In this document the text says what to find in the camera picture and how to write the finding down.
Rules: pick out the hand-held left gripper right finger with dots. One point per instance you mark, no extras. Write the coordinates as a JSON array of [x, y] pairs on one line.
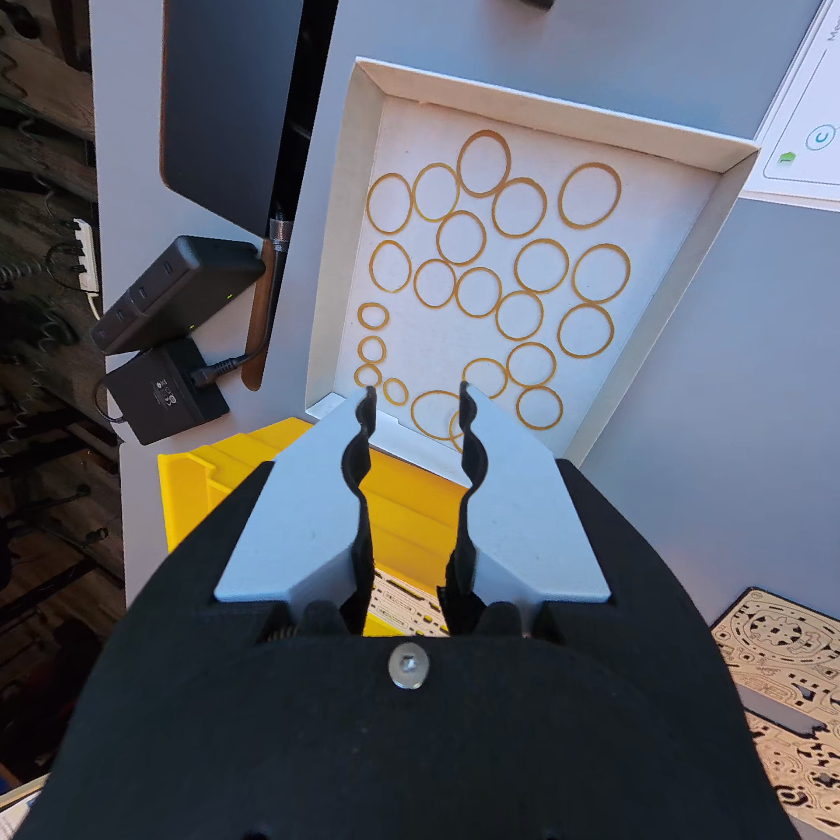
[[531, 525]]

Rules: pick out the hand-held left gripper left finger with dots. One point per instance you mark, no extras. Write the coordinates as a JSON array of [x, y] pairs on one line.
[[302, 525]]

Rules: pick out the group of tan rubber bands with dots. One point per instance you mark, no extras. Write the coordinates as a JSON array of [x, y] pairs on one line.
[[459, 164]]

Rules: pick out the white cardboard tray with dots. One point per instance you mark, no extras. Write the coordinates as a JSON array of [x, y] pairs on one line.
[[426, 131]]

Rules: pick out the dark grey desk panel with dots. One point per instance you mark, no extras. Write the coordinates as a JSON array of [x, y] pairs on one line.
[[229, 111]]

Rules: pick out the yellow plastic bin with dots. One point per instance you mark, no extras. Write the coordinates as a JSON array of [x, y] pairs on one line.
[[407, 512]]

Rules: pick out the laser-cut plywood sheet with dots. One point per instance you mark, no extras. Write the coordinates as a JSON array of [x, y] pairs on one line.
[[781, 643], [407, 604]]

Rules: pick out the black power adapter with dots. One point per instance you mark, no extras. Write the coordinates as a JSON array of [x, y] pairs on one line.
[[164, 394]]

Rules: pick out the black usb hub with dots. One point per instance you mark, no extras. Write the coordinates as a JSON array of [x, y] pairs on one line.
[[177, 289]]

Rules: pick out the white power strip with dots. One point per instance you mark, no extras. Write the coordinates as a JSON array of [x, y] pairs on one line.
[[86, 262]]

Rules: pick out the illustrated instruction booklet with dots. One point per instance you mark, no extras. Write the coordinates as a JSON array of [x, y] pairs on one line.
[[807, 98]]

